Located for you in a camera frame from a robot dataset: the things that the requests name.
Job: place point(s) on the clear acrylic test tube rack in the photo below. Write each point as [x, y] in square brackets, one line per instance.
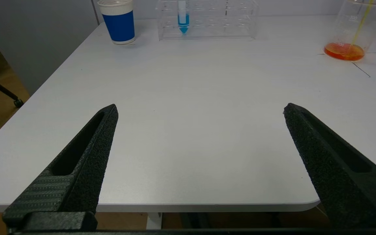
[214, 29]

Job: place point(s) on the test tube with blue liquid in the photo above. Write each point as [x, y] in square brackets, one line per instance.
[183, 21]

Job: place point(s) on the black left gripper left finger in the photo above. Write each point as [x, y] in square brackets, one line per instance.
[86, 169]

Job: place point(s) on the white table leg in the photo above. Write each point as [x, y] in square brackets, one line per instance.
[154, 221]

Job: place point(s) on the blue and white paper cup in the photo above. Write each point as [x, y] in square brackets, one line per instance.
[120, 28]

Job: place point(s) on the clear glass beaker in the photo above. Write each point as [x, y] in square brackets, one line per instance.
[344, 51]

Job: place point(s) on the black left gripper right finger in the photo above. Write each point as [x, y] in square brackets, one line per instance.
[338, 182]

